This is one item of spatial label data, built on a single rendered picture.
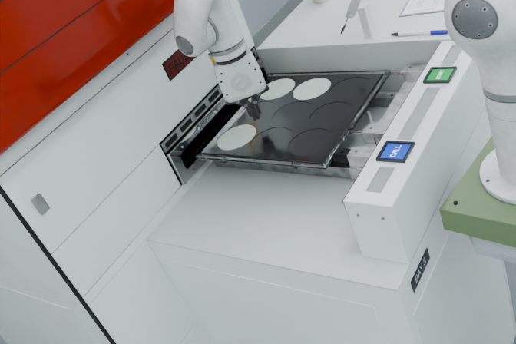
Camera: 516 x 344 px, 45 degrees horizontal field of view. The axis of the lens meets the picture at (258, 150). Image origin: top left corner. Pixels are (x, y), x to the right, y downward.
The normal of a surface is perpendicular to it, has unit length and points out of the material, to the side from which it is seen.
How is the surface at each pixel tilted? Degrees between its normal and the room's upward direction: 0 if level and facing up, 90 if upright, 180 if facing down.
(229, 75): 89
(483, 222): 90
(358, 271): 0
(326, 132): 0
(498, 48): 127
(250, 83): 89
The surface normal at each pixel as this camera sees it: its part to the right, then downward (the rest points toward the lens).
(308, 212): -0.33, -0.79
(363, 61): -0.50, 0.62
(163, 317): 0.80, 0.05
